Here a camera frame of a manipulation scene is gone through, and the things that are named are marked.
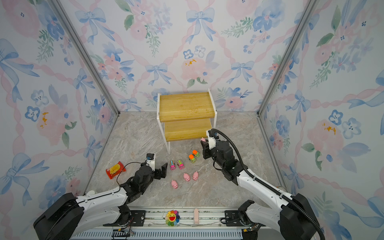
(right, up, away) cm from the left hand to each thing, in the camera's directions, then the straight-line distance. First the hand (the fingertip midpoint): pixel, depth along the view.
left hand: (160, 161), depth 86 cm
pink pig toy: (+24, +13, -8) cm, 28 cm away
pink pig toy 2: (+20, -8, 0) cm, 22 cm away
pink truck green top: (+11, -3, +4) cm, 12 cm away
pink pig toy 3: (+15, -9, 0) cm, 17 cm away
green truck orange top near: (+18, +1, +7) cm, 19 cm away
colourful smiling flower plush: (+8, -25, -12) cm, 29 cm away
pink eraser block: (+20, -24, -13) cm, 34 cm away
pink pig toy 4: (+8, -12, -2) cm, 15 cm away
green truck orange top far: (+20, +3, +9) cm, 22 cm away
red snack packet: (-27, -5, +2) cm, 27 cm away
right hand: (+24, +13, -6) cm, 28 cm away
